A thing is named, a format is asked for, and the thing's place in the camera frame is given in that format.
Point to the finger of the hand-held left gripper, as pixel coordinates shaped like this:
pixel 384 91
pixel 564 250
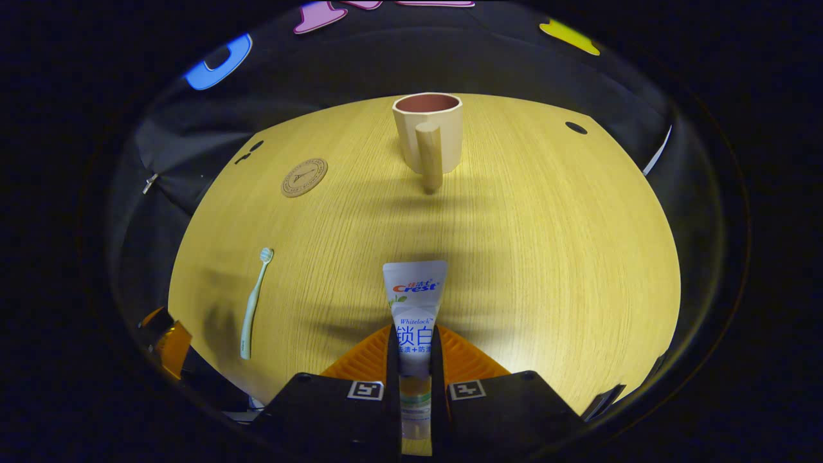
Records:
pixel 172 347

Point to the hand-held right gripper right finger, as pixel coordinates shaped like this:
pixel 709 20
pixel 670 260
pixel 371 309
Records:
pixel 437 366

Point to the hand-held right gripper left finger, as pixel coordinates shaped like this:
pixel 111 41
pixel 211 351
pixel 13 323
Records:
pixel 393 366

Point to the white toothpaste tube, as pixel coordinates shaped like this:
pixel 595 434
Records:
pixel 415 302

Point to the pale green toothbrush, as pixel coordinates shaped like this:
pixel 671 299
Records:
pixel 252 308

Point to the round brown coaster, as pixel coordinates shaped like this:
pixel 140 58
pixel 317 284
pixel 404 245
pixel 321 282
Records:
pixel 304 177

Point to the beige cup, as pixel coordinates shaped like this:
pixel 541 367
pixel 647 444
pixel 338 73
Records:
pixel 443 141

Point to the silver cloth clip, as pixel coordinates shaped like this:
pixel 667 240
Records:
pixel 150 183

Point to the black backdrop cloth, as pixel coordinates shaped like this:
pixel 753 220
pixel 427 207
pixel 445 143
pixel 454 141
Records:
pixel 321 64

